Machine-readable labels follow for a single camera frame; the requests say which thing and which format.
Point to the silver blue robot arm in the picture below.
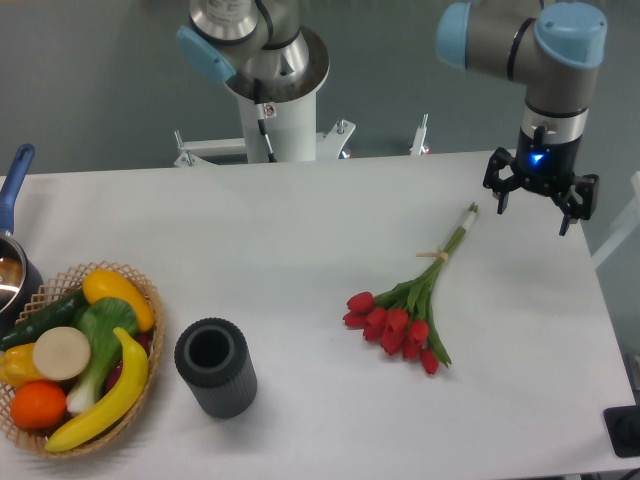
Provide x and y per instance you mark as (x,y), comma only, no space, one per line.
(553,49)

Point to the yellow banana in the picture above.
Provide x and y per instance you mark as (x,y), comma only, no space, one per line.
(113,406)

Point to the orange fruit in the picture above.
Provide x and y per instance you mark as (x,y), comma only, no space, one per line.
(38,405)

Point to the beige round disc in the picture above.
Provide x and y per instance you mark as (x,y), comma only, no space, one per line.
(61,353)

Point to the black device at edge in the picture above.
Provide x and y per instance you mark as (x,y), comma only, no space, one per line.
(622,425)

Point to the green bok choy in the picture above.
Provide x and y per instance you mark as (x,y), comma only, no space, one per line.
(97,322)

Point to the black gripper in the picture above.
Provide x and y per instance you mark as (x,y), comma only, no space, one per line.
(545,169)

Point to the yellow squash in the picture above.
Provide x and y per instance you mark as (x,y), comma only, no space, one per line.
(102,283)

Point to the red tulip bouquet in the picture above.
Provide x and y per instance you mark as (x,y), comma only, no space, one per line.
(401,320)

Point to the blue handled saucepan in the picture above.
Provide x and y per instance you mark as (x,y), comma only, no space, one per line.
(20,279)

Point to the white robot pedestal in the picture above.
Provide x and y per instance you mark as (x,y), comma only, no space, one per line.
(276,96)

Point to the green cucumber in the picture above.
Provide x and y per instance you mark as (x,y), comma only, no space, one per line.
(59,313)

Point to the dark grey ribbed vase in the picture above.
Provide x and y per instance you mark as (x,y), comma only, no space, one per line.
(213,358)

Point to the white mounting bracket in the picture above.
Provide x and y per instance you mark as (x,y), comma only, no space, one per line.
(329,145)

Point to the yellow bell pepper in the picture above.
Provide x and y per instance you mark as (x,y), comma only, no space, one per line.
(18,367)

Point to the woven wicker basket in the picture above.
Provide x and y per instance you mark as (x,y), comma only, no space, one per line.
(64,284)

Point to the white frame at right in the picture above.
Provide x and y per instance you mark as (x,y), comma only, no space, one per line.
(621,228)

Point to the red item in basket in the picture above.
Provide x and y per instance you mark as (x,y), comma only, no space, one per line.
(144,340)

